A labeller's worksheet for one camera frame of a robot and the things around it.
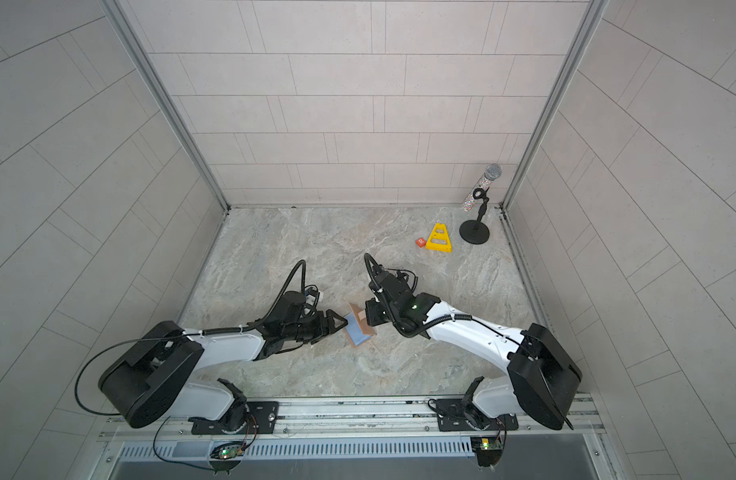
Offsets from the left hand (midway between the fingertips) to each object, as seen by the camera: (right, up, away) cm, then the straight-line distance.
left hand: (346, 327), depth 85 cm
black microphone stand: (+45, +27, +23) cm, 57 cm away
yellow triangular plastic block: (+30, +26, +23) cm, 46 cm away
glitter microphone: (+43, +45, +3) cm, 62 cm away
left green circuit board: (-24, -20, -20) cm, 37 cm away
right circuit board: (+35, -23, -17) cm, 44 cm away
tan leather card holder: (+3, +1, -2) cm, 4 cm away
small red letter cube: (+24, +23, +20) cm, 39 cm away
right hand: (+6, +6, -3) cm, 9 cm away
